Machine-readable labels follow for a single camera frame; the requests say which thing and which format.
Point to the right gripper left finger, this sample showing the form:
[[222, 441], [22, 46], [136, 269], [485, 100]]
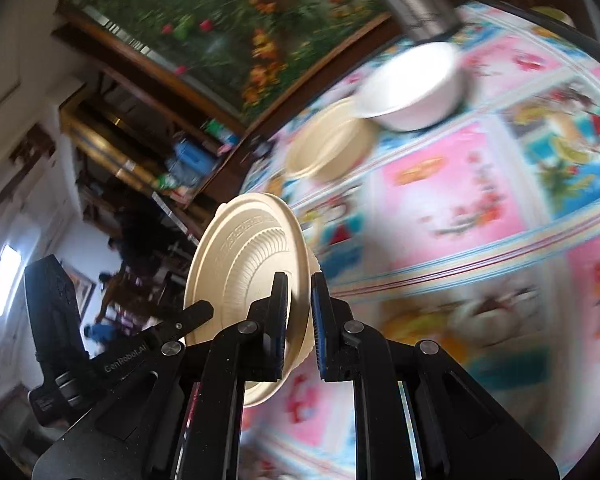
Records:
[[153, 408]]

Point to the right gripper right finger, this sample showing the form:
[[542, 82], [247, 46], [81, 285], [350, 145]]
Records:
[[418, 413]]

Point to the beige bowl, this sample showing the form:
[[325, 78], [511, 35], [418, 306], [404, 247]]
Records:
[[330, 144], [250, 239]]

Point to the white bowl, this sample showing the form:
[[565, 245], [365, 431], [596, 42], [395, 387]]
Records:
[[416, 89]]

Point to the colourful fruit tablecloth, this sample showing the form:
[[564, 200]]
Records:
[[481, 232]]

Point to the green white packet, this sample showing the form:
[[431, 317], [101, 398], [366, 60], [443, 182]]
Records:
[[221, 133]]

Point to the flower garden mural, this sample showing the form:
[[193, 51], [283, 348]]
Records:
[[249, 54]]

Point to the framed wall painting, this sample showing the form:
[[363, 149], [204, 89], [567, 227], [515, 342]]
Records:
[[83, 286]]

